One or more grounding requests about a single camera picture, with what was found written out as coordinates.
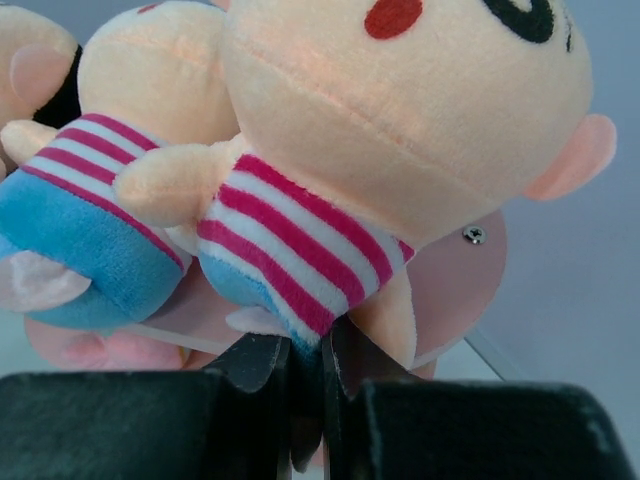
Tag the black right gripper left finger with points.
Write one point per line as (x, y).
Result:
(226, 421)

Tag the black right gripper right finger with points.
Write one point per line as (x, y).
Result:
(382, 422)

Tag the pink hippo plush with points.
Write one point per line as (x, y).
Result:
(127, 351)

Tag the peach boy plush blue pants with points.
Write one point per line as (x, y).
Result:
(70, 255)

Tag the peach boy plush striped shirt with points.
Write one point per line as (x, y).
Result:
(368, 130)

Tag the peach boy plush blue shorts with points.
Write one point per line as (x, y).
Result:
(39, 65)

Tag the pink three-tier wooden shelf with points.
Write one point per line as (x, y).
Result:
(453, 281)

